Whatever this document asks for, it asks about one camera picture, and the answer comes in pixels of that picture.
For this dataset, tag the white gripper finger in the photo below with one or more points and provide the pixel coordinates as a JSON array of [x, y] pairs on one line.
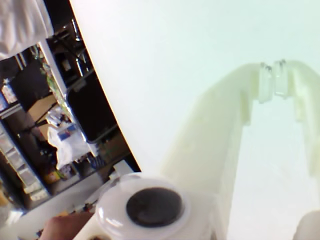
[[207, 140], [307, 95]]

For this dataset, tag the person's hand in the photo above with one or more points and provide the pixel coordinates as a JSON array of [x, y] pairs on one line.
[[65, 227]]

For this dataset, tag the black flat screen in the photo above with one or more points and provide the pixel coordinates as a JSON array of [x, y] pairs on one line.
[[92, 112]]

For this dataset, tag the white plastic bag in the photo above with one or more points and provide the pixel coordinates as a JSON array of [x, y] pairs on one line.
[[67, 147]]

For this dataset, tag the brown cardboard box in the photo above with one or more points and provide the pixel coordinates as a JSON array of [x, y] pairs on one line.
[[40, 107]]

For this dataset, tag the clear drawer storage unit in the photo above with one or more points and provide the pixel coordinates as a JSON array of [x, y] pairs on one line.
[[22, 170]]

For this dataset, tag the white shelf post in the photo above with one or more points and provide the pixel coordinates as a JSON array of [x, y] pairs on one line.
[[53, 65]]

